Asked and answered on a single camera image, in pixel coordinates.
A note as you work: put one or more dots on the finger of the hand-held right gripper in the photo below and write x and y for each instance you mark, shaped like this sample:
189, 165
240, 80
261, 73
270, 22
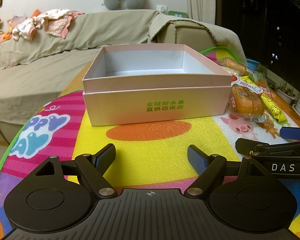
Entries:
291, 133
250, 145

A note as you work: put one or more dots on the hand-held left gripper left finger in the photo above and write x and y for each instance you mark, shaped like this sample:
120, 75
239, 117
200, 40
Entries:
103, 155

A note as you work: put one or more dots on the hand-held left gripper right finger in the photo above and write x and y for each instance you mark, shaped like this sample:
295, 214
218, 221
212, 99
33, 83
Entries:
197, 159

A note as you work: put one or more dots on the yellow snack stick packet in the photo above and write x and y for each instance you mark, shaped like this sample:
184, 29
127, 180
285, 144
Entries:
271, 106

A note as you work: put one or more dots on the sliced bread packet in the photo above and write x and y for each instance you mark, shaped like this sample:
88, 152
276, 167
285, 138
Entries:
245, 102

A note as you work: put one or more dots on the red and white packet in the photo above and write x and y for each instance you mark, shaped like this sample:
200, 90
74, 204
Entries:
241, 82

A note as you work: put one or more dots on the round bread packet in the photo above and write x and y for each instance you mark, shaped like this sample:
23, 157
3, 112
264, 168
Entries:
233, 66

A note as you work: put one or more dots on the pink cardboard box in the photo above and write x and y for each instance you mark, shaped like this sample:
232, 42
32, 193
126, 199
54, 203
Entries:
150, 78

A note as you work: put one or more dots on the small potted plant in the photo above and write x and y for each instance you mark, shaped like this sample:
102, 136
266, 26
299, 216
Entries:
286, 92

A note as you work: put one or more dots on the colourful cartoon play mat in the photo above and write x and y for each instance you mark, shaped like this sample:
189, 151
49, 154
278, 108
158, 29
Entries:
150, 140

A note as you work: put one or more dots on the green and white packet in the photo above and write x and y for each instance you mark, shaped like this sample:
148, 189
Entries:
259, 76

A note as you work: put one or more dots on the blue bowl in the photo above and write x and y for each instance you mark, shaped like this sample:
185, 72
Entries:
253, 63

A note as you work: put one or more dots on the khaki sofa cover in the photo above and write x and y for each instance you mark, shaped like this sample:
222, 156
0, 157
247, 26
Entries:
65, 52

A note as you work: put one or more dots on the beige sofa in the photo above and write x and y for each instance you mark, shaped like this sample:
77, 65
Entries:
190, 32

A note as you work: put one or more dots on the green digital clock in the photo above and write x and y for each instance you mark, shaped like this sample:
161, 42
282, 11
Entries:
178, 15

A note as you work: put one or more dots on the white patterned garment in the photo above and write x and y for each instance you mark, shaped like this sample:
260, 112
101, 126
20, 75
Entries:
27, 27

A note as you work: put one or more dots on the cream curtain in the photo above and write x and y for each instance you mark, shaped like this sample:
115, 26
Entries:
200, 0

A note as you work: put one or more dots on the orange cloth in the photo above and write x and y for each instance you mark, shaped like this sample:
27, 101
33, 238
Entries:
35, 13

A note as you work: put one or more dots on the white wall socket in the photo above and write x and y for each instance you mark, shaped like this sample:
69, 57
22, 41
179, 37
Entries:
161, 8

